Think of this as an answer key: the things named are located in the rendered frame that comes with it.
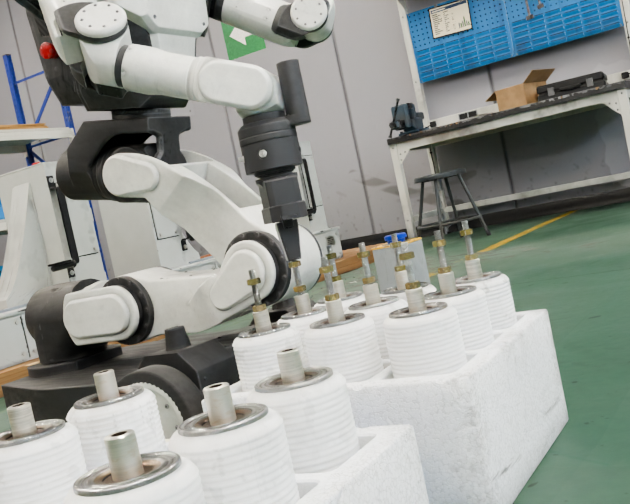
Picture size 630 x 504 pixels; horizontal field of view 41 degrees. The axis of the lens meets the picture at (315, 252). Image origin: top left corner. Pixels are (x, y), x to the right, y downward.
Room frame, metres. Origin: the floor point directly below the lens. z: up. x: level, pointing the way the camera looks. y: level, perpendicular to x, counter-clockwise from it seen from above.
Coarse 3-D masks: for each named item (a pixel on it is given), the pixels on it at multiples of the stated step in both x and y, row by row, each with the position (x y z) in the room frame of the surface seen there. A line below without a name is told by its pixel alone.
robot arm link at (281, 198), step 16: (256, 144) 1.24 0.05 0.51; (272, 144) 1.24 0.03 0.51; (288, 144) 1.25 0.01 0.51; (240, 160) 1.27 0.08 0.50; (256, 160) 1.24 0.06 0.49; (272, 160) 1.24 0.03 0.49; (288, 160) 1.24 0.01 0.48; (256, 176) 1.27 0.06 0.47; (272, 176) 1.25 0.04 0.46; (288, 176) 1.24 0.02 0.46; (272, 192) 1.24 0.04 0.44; (288, 192) 1.24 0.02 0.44; (272, 208) 1.23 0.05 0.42; (288, 208) 1.22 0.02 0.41; (304, 208) 1.24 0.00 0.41
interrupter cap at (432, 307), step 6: (426, 306) 1.08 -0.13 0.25; (432, 306) 1.07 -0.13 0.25; (438, 306) 1.05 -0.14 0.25; (444, 306) 1.04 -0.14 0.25; (390, 312) 1.08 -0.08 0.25; (396, 312) 1.08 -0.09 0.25; (402, 312) 1.07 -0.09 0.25; (408, 312) 1.07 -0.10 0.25; (414, 312) 1.04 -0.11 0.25; (420, 312) 1.03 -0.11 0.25; (426, 312) 1.03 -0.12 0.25; (432, 312) 1.03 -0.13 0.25; (396, 318) 1.04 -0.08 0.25
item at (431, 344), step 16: (384, 320) 1.07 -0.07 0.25; (400, 320) 1.03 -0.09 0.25; (416, 320) 1.02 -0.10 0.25; (432, 320) 1.02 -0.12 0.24; (448, 320) 1.03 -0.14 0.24; (400, 336) 1.03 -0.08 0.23; (416, 336) 1.02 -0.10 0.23; (432, 336) 1.02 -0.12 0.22; (448, 336) 1.02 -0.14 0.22; (400, 352) 1.03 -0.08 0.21; (416, 352) 1.02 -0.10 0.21; (432, 352) 1.02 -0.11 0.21; (448, 352) 1.02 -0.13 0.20; (464, 352) 1.05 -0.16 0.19; (400, 368) 1.04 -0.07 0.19; (416, 368) 1.02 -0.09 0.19; (432, 368) 1.02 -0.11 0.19; (448, 368) 1.02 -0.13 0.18
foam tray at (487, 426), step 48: (528, 336) 1.19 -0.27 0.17; (240, 384) 1.20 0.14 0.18; (384, 384) 1.01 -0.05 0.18; (432, 384) 0.98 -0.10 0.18; (480, 384) 0.99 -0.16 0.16; (528, 384) 1.15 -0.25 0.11; (432, 432) 0.99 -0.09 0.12; (480, 432) 0.96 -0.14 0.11; (528, 432) 1.11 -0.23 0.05; (432, 480) 0.99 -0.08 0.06; (480, 480) 0.96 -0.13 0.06
